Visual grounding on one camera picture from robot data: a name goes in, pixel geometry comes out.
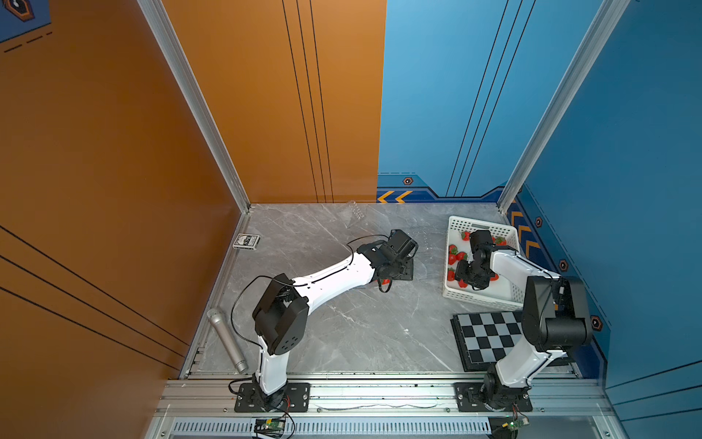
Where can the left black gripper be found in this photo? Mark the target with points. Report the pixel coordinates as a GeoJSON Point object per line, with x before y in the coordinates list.
{"type": "Point", "coordinates": [409, 269]}

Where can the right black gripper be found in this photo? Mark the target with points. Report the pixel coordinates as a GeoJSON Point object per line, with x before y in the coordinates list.
{"type": "Point", "coordinates": [460, 273]}

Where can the white perforated plastic basket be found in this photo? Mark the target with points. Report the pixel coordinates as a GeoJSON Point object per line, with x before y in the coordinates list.
{"type": "Point", "coordinates": [502, 295]}

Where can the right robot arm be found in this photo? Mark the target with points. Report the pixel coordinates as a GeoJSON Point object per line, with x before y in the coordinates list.
{"type": "Point", "coordinates": [555, 318]}

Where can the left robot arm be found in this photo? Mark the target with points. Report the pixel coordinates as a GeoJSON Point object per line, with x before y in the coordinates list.
{"type": "Point", "coordinates": [281, 315]}

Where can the black white checkerboard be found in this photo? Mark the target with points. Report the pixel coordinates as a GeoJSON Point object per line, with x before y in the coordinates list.
{"type": "Point", "coordinates": [483, 339]}

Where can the right green circuit board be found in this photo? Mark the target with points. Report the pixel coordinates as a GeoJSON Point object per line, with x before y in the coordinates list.
{"type": "Point", "coordinates": [513, 426]}

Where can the green circuit board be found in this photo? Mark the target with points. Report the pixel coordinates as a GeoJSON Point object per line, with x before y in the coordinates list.
{"type": "Point", "coordinates": [513, 426]}
{"type": "Point", "coordinates": [269, 428]}

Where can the grey metal cylinder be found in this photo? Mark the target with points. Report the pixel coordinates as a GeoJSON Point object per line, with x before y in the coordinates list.
{"type": "Point", "coordinates": [219, 323]}

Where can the left green circuit board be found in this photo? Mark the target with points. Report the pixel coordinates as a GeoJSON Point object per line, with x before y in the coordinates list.
{"type": "Point", "coordinates": [269, 428]}

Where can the clear clamshell near wall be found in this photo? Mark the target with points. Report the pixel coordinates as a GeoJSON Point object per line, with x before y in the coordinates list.
{"type": "Point", "coordinates": [352, 214]}

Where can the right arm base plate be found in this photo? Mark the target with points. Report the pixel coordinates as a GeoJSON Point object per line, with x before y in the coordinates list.
{"type": "Point", "coordinates": [474, 397]}

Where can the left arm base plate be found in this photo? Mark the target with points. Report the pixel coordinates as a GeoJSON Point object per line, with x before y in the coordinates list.
{"type": "Point", "coordinates": [294, 397]}

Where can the aluminium front rail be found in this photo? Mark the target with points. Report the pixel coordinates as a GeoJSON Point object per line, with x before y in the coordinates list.
{"type": "Point", "coordinates": [387, 395]}

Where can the right aluminium corner post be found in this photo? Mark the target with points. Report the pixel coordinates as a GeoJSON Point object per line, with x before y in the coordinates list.
{"type": "Point", "coordinates": [605, 21]}

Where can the aluminium corner post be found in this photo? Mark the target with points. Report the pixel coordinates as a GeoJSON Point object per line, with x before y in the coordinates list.
{"type": "Point", "coordinates": [605, 21]}
{"type": "Point", "coordinates": [166, 37]}

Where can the left aluminium corner post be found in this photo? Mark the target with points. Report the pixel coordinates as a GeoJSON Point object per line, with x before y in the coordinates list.
{"type": "Point", "coordinates": [166, 37]}

